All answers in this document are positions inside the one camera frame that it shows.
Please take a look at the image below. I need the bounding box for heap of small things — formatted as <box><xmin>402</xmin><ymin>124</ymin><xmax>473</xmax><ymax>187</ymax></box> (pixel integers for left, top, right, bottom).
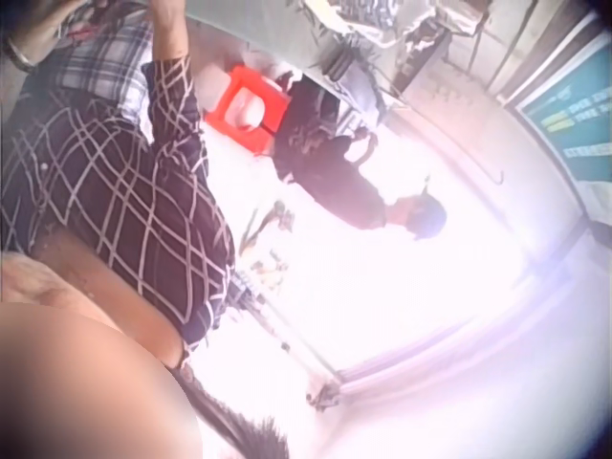
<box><xmin>237</xmin><ymin>200</ymin><xmax>300</xmax><ymax>298</ymax></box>

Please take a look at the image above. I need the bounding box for silver bracelet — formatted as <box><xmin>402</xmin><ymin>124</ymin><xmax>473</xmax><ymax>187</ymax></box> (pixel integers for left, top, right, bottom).
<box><xmin>4</xmin><ymin>36</ymin><xmax>38</xmax><ymax>74</ymax></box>

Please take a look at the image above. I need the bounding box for green sign board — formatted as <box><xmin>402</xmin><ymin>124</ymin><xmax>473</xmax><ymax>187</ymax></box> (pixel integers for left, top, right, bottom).
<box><xmin>518</xmin><ymin>35</ymin><xmax>612</xmax><ymax>193</ymax></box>

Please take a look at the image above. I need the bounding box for grey cluttered table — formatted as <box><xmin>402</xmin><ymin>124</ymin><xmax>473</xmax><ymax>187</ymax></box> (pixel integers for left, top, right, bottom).
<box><xmin>184</xmin><ymin>0</ymin><xmax>461</xmax><ymax>104</ymax></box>

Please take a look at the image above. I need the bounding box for red plastic stool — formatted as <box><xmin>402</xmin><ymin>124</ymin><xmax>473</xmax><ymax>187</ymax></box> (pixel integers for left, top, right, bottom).
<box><xmin>204</xmin><ymin>65</ymin><xmax>294</xmax><ymax>155</ymax></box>

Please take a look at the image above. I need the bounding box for light plaid cloth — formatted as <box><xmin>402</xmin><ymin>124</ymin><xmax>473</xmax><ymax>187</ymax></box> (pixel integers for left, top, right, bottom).
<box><xmin>45</xmin><ymin>17</ymin><xmax>155</xmax><ymax>120</ymax></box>

